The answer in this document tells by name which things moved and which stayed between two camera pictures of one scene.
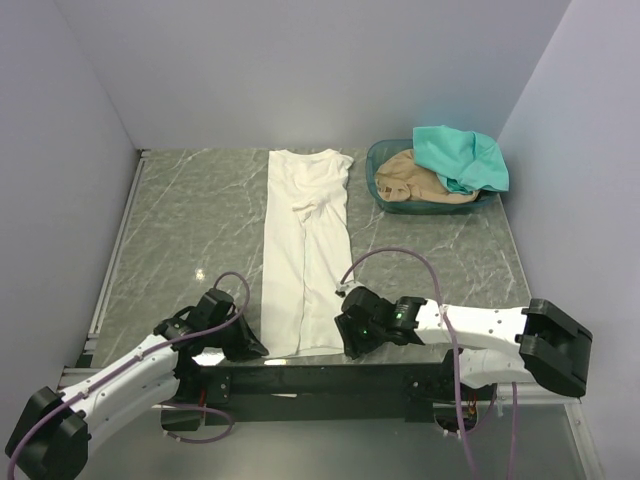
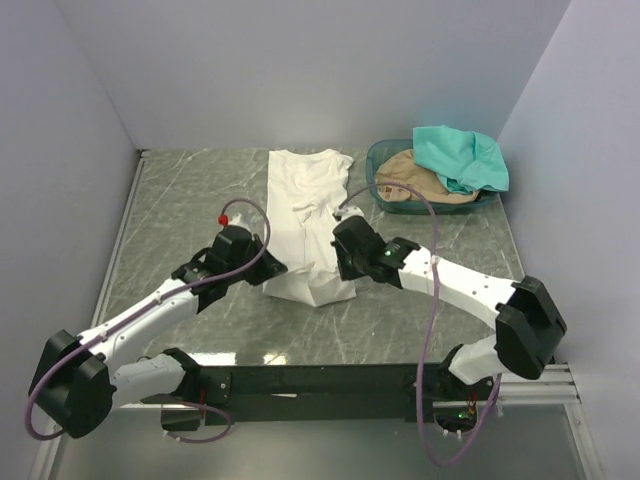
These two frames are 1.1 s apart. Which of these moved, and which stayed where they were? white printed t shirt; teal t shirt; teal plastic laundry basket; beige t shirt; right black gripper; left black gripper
Moved: right black gripper; white printed t shirt; left black gripper
Stayed: beige t shirt; teal plastic laundry basket; teal t shirt
